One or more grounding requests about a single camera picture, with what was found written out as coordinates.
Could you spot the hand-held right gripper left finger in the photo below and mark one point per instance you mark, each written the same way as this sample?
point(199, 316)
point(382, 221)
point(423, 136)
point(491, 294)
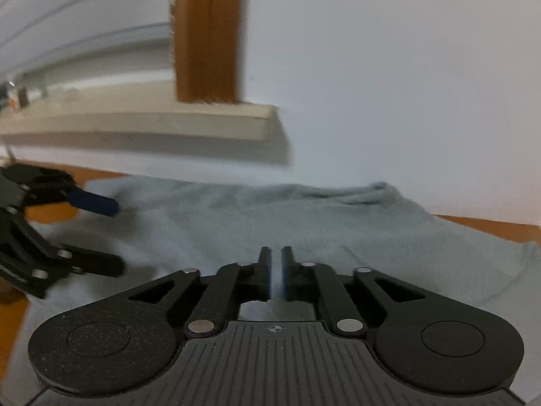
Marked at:
point(265, 270)

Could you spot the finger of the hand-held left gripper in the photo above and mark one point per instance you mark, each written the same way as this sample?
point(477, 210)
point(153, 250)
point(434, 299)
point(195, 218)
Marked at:
point(95, 204)
point(93, 264)

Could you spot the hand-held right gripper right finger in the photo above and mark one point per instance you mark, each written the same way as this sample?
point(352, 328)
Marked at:
point(288, 270)

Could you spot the grey sweatshirt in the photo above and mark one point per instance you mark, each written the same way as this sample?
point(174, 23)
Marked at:
point(253, 215)

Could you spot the beige window sill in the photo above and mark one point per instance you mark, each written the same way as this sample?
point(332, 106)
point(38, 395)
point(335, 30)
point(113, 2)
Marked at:
point(148, 124)

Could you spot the white window blind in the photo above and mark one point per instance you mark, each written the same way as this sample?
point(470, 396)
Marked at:
point(84, 8)

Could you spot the wooden window frame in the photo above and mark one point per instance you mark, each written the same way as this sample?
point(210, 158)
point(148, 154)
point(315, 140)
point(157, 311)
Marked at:
point(209, 34)

